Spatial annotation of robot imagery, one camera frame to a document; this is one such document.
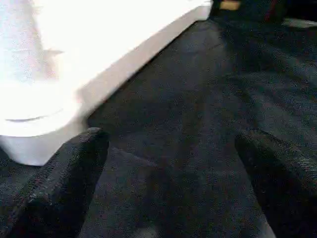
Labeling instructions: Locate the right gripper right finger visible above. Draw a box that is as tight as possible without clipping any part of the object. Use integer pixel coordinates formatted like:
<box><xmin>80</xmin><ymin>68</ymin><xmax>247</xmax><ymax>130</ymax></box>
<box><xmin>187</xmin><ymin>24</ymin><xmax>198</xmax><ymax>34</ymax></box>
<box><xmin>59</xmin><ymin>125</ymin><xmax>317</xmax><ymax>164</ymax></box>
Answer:
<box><xmin>234</xmin><ymin>131</ymin><xmax>317</xmax><ymax>238</ymax></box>

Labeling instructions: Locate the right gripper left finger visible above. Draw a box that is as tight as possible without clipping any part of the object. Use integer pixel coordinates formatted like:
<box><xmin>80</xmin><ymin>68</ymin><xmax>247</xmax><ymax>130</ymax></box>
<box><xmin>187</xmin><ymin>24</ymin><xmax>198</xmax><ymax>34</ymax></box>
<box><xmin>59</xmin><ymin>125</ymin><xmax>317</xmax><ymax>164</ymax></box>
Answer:
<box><xmin>0</xmin><ymin>127</ymin><xmax>111</xmax><ymax>238</ymax></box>

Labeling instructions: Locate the black work mat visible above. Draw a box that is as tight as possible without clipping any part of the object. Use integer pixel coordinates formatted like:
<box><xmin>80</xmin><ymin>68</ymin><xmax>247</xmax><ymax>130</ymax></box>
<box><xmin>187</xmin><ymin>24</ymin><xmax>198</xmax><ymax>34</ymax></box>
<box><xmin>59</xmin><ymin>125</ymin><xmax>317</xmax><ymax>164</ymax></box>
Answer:
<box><xmin>0</xmin><ymin>9</ymin><xmax>317</xmax><ymax>238</ymax></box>

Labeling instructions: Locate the black box with yellow label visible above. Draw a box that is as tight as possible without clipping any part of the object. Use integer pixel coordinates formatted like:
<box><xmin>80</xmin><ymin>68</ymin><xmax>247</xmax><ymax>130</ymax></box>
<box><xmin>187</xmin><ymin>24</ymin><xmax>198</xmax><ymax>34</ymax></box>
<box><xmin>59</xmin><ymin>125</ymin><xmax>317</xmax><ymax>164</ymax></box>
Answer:
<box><xmin>212</xmin><ymin>0</ymin><xmax>285</xmax><ymax>22</ymax></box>

